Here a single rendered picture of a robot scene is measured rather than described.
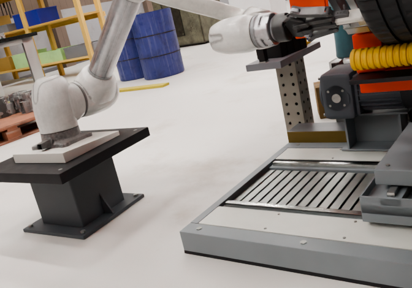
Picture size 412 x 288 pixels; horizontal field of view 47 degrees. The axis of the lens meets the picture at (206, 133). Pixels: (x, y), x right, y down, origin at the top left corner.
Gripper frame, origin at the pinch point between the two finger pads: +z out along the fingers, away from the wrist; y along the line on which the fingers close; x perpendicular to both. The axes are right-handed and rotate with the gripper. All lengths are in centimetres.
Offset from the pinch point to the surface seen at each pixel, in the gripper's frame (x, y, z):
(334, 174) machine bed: -17, -65, -25
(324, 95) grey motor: 9, -52, -29
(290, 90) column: 29, -80, -59
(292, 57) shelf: 35, -63, -52
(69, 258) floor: -68, -22, -98
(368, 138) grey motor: 5, -80, -21
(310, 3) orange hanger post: 46, -44, -38
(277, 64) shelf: 27, -55, -53
